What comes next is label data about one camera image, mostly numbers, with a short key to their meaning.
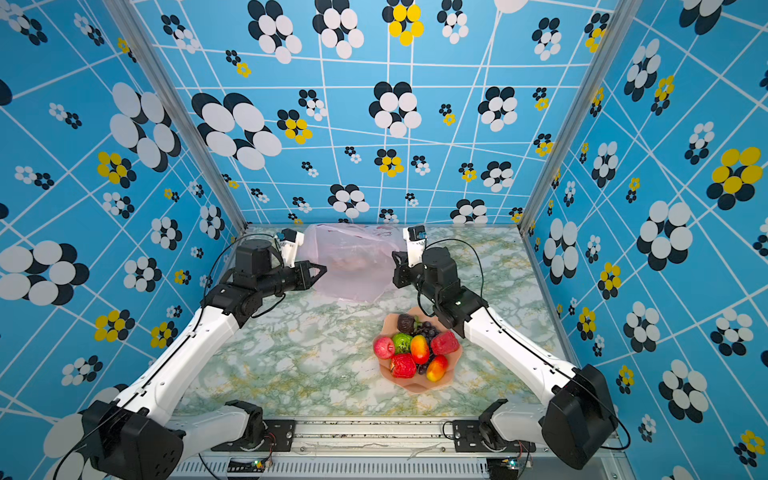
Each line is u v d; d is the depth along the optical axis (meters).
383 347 0.79
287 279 0.64
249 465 0.71
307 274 0.67
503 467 0.70
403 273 0.67
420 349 0.78
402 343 0.82
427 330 0.85
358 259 1.11
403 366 0.77
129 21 0.69
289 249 0.68
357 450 0.72
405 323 0.85
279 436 0.73
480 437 0.66
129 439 0.38
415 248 0.65
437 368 0.78
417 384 0.79
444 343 0.79
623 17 0.68
